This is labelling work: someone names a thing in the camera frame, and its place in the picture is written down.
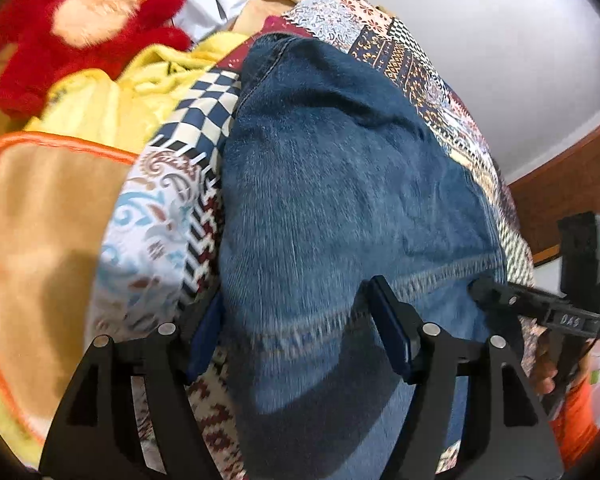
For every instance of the person's right hand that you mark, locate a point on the person's right hand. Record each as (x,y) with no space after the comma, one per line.
(545,377)

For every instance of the brown wooden door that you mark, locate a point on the brown wooden door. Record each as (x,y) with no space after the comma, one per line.
(570,180)

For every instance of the mustard cloth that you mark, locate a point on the mustard cloth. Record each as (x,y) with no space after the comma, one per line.
(260,10)

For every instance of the blue denim jeans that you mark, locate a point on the blue denim jeans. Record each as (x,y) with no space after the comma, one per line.
(330,185)

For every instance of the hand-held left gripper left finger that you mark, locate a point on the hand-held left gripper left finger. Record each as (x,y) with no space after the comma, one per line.
(207,330)

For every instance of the yellow cloth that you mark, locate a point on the yellow cloth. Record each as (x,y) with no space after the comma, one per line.
(130,100)

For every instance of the tan cushion with orange border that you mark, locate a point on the tan cushion with orange border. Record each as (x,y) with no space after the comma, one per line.
(45,240)

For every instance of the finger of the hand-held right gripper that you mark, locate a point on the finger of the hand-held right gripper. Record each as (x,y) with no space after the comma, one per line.
(500,297)

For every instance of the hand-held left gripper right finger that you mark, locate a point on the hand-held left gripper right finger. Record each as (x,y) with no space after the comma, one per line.
(395,335)

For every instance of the patchwork printed bedsheet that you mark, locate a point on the patchwork printed bedsheet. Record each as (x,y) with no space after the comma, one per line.
(155,220)

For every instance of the red plush toy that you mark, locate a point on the red plush toy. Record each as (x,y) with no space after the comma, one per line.
(30,60)

